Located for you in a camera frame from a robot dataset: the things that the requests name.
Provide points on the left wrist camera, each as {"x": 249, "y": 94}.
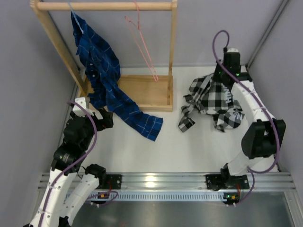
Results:
{"x": 81, "y": 107}

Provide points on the wooden clothes rack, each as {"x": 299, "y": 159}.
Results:
{"x": 149, "y": 95}

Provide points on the pink wire hanger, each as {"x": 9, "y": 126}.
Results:
{"x": 141, "y": 45}

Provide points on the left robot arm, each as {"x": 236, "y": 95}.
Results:
{"x": 59, "y": 208}

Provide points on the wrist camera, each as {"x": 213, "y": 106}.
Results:
{"x": 81, "y": 107}
{"x": 231, "y": 50}

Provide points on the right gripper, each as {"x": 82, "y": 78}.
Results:
{"x": 215, "y": 78}

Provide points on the black white checkered shirt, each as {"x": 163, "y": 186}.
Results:
{"x": 214, "y": 99}

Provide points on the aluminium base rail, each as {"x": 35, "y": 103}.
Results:
{"x": 195, "y": 182}

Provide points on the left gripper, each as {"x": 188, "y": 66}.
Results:
{"x": 107, "y": 122}

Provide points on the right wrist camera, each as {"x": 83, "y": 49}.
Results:
{"x": 231, "y": 50}

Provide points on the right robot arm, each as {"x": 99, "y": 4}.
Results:
{"x": 264, "y": 134}

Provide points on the white slotted cable duct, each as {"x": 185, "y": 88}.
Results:
{"x": 159, "y": 196}

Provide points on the light blue hanger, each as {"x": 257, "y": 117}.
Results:
{"x": 75, "y": 17}

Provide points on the blue plaid shirt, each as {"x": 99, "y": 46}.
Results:
{"x": 102, "y": 68}

